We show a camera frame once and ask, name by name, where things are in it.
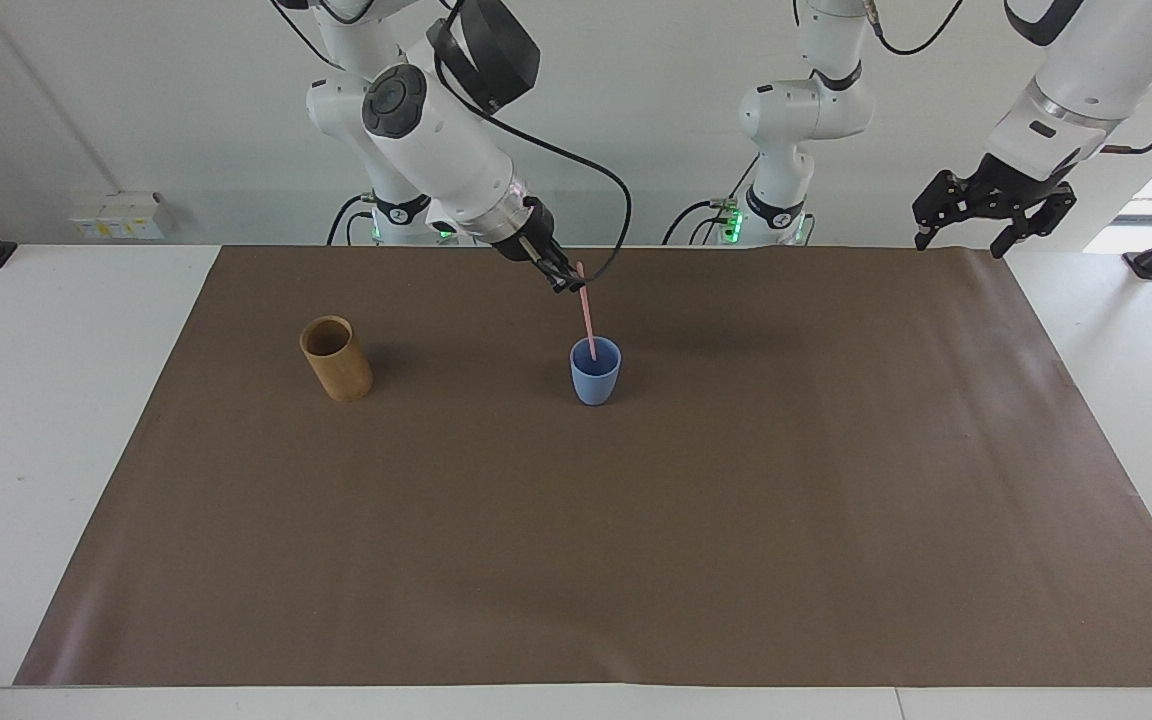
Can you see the pink chopstick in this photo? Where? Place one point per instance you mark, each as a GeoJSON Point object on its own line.
{"type": "Point", "coordinates": [586, 310]}

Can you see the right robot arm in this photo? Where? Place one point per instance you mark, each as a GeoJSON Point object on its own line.
{"type": "Point", "coordinates": [436, 150]}

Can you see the bamboo cup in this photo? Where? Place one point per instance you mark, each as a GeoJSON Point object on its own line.
{"type": "Point", "coordinates": [341, 370]}

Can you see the white wall socket box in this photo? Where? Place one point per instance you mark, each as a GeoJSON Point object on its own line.
{"type": "Point", "coordinates": [121, 215]}

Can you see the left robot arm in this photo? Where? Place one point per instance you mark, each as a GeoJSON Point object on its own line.
{"type": "Point", "coordinates": [796, 110]}

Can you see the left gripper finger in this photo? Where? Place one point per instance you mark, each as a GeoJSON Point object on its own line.
{"type": "Point", "coordinates": [1034, 225]}
{"type": "Point", "coordinates": [941, 205]}

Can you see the blue cup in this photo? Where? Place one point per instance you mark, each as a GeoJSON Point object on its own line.
{"type": "Point", "coordinates": [595, 385]}

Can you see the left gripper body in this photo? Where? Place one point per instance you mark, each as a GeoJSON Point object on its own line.
{"type": "Point", "coordinates": [1018, 190]}

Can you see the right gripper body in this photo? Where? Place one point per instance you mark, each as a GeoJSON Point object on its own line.
{"type": "Point", "coordinates": [525, 237]}

